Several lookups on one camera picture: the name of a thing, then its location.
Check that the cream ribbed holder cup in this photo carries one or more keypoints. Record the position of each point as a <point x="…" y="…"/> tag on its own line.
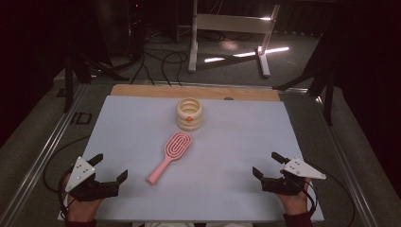
<point x="189" y="125"/>

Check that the person's left hand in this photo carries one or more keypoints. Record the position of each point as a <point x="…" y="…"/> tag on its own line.
<point x="82" y="210"/>

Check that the black tripod stand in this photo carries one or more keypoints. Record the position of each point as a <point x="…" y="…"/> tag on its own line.
<point x="68" y="91"/>
<point x="329" y="101"/>

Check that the person's right hand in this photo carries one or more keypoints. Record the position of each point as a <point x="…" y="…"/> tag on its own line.
<point x="295" y="204"/>

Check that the pink hairbrush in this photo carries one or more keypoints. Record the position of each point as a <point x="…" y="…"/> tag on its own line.
<point x="161" y="171"/>

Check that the white table mat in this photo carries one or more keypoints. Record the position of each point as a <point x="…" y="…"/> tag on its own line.
<point x="220" y="151"/>

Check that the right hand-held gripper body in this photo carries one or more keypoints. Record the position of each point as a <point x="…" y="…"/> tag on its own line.
<point x="301" y="170"/>

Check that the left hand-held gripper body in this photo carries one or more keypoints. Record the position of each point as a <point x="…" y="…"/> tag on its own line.
<point x="80" y="171"/>

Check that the white metal stand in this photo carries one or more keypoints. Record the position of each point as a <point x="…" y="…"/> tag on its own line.
<point x="231" y="24"/>

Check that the black equipment cabinet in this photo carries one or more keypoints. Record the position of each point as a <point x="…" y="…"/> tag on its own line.
<point x="116" y="28"/>

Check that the metal floor rail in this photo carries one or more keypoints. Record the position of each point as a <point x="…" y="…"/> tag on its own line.
<point x="38" y="164"/>
<point x="346" y="170"/>

